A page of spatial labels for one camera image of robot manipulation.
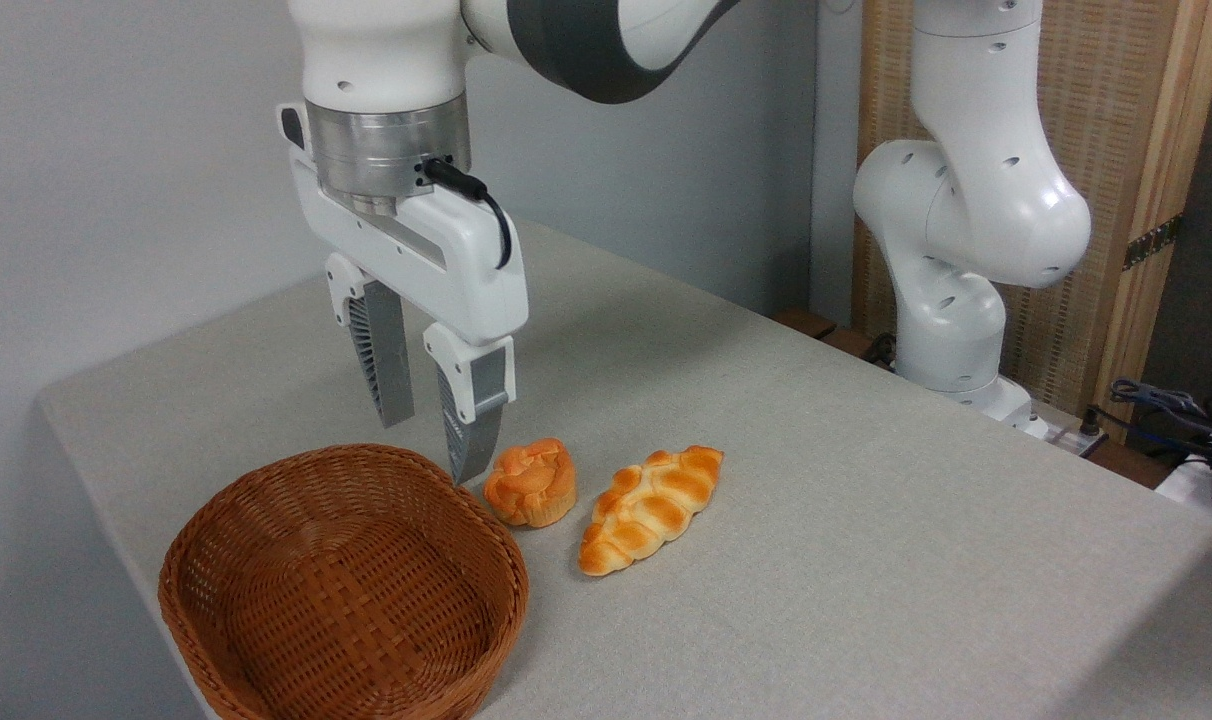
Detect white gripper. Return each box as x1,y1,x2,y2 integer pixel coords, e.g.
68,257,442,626
276,103,529,487

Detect round orange bread bun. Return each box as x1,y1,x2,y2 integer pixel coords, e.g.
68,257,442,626
482,437,578,529

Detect brown wicker basket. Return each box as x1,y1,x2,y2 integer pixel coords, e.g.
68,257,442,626
158,443,529,720

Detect braided golden bread loaf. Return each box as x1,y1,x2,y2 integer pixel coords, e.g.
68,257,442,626
578,445,725,577

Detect grey tablecloth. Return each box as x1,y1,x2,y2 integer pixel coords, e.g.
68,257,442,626
38,215,1212,720

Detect black screen hinge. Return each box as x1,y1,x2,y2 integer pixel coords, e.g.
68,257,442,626
1123,213,1184,272

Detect wooden rattan screen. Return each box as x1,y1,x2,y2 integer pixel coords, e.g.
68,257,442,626
851,0,1212,446

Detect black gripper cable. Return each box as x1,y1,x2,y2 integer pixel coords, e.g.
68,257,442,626
421,158,514,271

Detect bundle of dark cables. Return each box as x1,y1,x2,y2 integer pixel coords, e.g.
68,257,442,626
1109,378,1212,471

